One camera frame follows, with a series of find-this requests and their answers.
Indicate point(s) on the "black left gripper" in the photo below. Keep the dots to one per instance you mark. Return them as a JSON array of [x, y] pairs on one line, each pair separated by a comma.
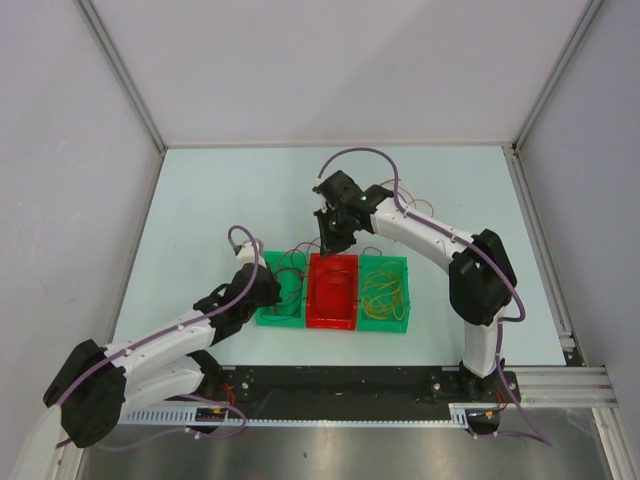
[[273, 294]]

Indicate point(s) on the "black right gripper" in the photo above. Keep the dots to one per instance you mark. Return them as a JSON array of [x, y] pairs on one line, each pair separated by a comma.
[[330, 245]]

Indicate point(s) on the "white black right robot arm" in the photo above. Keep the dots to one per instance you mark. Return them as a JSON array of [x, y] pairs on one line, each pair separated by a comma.
[[481, 279]]

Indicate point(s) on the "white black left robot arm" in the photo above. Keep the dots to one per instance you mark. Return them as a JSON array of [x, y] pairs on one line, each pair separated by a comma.
[[99, 385]]

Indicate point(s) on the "left green plastic bin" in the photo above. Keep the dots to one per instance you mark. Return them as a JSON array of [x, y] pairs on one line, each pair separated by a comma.
[[291, 271]]

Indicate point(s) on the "green plastic bin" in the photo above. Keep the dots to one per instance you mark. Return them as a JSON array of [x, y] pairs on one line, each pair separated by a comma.
[[291, 271], [384, 297]]

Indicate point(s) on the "red plastic bin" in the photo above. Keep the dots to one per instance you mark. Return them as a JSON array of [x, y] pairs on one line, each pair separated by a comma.
[[332, 292]]

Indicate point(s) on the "right green plastic bin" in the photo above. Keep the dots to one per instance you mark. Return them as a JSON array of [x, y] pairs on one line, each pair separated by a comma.
[[384, 297]]

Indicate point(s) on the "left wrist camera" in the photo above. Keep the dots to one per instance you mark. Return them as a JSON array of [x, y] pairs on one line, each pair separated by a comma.
[[246, 254]]

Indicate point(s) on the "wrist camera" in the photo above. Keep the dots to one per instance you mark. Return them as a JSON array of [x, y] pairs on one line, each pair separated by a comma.
[[316, 186], [246, 254]]

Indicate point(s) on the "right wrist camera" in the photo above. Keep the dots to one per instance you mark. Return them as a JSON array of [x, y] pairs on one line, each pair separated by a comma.
[[316, 186]]

